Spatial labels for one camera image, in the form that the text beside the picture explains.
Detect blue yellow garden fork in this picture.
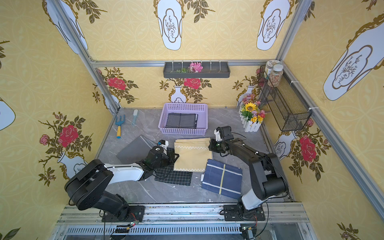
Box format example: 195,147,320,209
115,115,126,139

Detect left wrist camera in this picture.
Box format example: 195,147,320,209
158,140,169,150

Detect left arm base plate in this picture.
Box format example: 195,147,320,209
102,205,145,223

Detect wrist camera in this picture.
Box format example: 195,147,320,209
158,140,169,150
214,128,223,142

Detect plain grey folded pillowcase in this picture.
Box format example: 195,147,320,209
117,135,157,165

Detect blue striped pillowcase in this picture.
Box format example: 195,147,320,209
202,159,243,199

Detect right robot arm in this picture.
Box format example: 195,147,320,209
209,126,289,216

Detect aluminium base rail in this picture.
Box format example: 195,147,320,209
51,202,316,240

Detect yellow pillowcase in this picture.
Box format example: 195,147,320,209
174,138,213,173

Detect grey plaid pillowcase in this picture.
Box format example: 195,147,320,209
166,113,198,129

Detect glass jar back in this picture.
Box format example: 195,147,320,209
265,60,282,77

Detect pink artificial flower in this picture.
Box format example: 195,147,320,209
189,62,204,73

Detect glass jar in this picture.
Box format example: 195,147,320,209
268,64,284,87
265,60,282,77

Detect glass jar front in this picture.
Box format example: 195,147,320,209
268,64,284,87

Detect black grid pillowcase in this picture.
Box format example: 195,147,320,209
152,148,193,186

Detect small light blue brush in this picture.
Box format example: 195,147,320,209
131,109,139,126

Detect black wire mesh shelf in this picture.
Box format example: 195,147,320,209
259,66,312,132

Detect flower pot white fence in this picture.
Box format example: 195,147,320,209
239,94,267,133

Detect purple plastic basket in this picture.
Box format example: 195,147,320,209
158,103,208,136

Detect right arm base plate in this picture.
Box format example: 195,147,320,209
219,205,266,222

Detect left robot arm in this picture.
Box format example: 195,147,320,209
65,145,180,222

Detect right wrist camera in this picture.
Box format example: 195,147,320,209
214,128,223,142

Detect grey wall tray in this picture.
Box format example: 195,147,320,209
163,61,231,79

